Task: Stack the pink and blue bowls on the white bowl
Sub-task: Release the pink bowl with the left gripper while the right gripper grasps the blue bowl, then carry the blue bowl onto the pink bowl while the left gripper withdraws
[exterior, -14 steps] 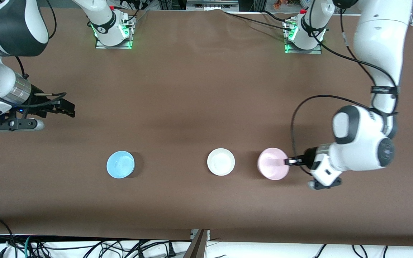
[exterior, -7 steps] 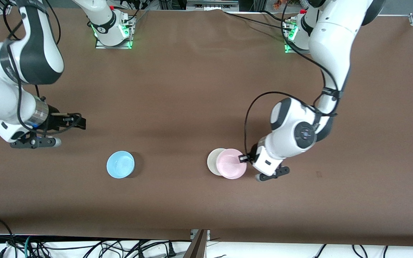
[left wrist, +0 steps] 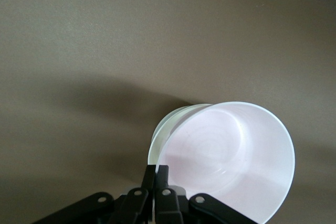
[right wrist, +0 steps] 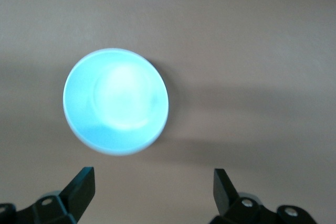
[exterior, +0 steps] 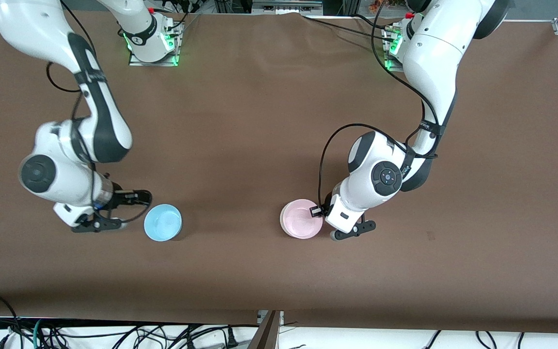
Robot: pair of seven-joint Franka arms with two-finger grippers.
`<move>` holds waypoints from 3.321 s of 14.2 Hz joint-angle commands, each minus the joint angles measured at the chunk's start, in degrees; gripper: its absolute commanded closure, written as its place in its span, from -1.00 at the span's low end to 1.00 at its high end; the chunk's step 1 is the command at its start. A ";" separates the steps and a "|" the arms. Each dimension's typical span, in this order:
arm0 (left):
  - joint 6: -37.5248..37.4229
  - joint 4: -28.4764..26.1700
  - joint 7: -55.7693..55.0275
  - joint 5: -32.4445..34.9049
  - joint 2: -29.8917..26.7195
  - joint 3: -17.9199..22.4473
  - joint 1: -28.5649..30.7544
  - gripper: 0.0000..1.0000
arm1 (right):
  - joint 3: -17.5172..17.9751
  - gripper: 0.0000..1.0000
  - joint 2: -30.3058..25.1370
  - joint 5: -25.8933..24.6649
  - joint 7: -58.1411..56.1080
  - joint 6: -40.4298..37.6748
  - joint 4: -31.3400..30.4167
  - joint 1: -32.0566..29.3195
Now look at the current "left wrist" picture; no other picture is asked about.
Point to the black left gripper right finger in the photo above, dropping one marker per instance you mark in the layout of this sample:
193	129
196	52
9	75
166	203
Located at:
168	208

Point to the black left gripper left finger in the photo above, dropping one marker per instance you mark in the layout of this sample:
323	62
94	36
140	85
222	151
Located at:
131	208

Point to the pink plastic bowl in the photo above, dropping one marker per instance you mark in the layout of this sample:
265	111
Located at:
223	155

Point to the white plastic bowl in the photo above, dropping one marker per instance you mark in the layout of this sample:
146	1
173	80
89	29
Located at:
162	134

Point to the brown table cover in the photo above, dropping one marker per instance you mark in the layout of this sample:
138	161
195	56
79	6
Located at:
131	37

